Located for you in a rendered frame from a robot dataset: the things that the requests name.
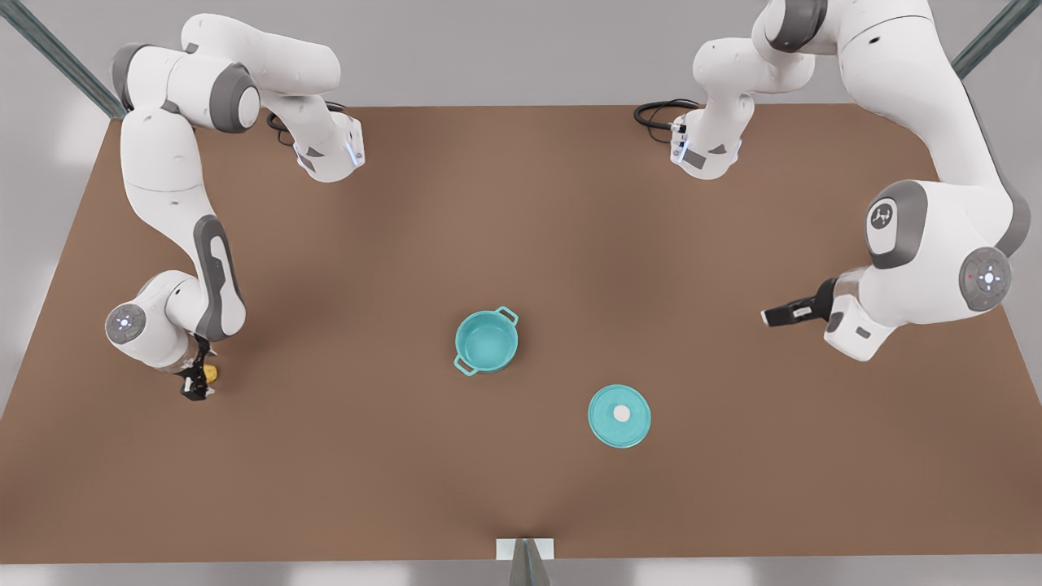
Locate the black cable loop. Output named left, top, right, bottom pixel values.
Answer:
left=633, top=98, right=706, bottom=146
left=266, top=101, right=348, bottom=149

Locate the teal pot with handles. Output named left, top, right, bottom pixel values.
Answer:
left=453, top=305, right=520, bottom=377

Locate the white post foot plate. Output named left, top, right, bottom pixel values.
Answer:
left=496, top=537, right=556, bottom=562

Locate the teal pot lid white knob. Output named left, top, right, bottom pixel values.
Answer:
left=587, top=384, right=653, bottom=450

